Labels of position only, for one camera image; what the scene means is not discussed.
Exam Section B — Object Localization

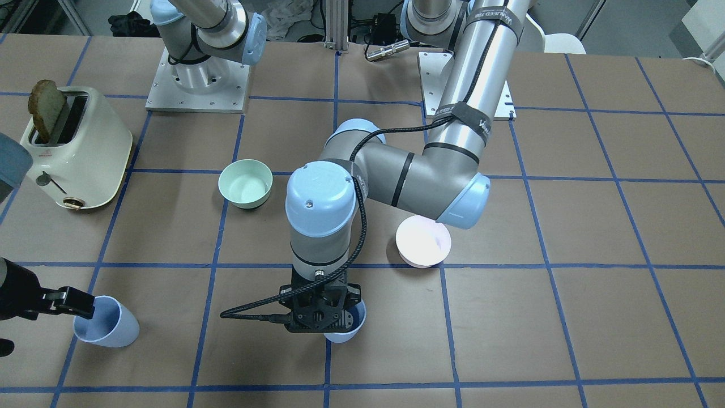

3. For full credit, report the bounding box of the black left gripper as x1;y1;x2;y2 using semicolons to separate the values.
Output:
279;272;361;333

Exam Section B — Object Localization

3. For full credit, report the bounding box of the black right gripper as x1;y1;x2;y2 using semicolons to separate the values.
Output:
1;258;95;321

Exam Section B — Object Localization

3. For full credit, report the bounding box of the blue plastic cup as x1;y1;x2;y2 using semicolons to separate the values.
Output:
73;295;139;348
324;300;367;343

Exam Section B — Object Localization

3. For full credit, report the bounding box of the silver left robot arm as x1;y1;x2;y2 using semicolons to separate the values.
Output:
271;1;529;333

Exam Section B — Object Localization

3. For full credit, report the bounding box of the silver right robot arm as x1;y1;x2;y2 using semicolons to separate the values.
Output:
2;1;267;320

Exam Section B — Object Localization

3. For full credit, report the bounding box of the pink bowl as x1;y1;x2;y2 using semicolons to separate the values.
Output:
395;216;451;269

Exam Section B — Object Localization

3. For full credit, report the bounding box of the cream white toaster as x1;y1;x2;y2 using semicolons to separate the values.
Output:
20;86;133;210

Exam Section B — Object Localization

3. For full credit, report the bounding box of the mint green bowl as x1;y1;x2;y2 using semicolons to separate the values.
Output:
217;159;274;209

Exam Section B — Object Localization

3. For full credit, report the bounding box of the toast bread slice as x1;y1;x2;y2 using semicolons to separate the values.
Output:
28;79;67;144

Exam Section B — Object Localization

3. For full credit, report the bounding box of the silver metal cylinder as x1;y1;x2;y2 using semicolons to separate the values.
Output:
365;39;410;62

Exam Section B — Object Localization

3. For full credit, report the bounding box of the black cloth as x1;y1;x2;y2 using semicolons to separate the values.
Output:
107;11;161;38

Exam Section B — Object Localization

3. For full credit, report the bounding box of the white chair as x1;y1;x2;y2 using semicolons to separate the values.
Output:
516;15;587;54

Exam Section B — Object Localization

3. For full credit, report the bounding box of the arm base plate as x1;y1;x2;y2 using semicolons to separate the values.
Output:
145;49;253;114
417;52;517;121

